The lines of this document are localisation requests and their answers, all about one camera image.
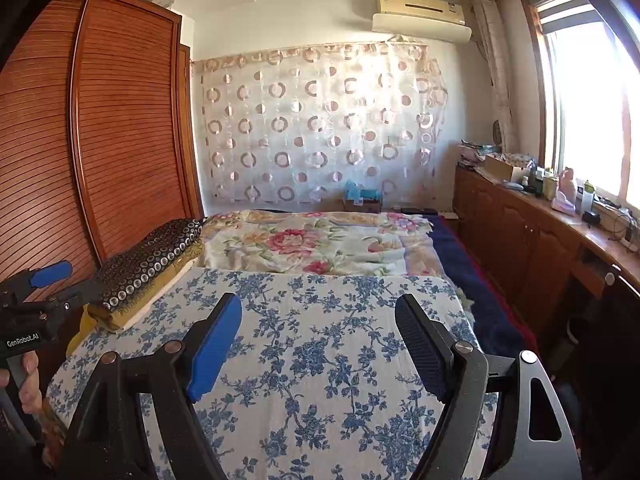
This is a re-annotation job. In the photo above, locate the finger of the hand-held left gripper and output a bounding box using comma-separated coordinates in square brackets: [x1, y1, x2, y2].
[10, 260, 72, 293]
[45, 280, 106, 312]

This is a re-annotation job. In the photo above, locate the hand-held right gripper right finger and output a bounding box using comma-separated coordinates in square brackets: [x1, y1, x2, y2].
[395, 294, 583, 480]

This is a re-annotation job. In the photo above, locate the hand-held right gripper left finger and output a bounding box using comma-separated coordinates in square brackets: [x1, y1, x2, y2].
[62, 292, 244, 480]

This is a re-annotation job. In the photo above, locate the navy patterned pajama top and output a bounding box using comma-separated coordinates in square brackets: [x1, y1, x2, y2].
[90, 217, 203, 311]

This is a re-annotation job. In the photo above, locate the person's left forearm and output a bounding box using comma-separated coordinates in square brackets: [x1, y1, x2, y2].
[37, 400, 71, 468]

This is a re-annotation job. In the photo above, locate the person's left hand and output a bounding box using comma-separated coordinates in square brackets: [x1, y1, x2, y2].
[0, 349, 48, 418]

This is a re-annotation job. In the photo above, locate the yellow cloth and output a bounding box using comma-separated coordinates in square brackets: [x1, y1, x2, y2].
[65, 305, 126, 358]

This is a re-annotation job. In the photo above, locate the gold patterned folded cloth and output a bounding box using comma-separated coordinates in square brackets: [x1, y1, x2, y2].
[87, 240, 206, 321]

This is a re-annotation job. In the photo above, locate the blue floral white cover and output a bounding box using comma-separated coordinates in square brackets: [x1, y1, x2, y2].
[45, 266, 501, 480]

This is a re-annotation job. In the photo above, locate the floral blanket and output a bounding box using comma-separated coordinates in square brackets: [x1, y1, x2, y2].
[197, 210, 461, 291]

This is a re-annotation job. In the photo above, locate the wooden cabinet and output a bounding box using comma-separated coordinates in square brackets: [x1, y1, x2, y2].
[452, 165, 640, 361]

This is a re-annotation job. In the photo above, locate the wooden louvered wardrobe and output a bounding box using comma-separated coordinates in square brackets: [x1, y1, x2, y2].
[0, 0, 206, 391]

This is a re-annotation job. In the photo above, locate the cardboard box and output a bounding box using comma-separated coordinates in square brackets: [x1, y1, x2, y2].
[482, 152, 536, 183]

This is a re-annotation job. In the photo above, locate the pink plastic jug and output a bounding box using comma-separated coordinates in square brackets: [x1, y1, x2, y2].
[552, 167, 578, 216]

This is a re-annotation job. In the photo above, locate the circle patterned sheer curtain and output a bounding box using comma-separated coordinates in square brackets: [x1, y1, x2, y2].
[192, 42, 451, 206]

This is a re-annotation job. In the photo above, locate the white window curtain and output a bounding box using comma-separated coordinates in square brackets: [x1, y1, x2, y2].
[472, 0, 521, 156]

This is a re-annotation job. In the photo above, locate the window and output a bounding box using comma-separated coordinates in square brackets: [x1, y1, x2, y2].
[520, 0, 640, 221]

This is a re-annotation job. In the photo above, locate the wall air conditioner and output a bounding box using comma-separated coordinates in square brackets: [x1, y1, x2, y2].
[371, 0, 473, 43]

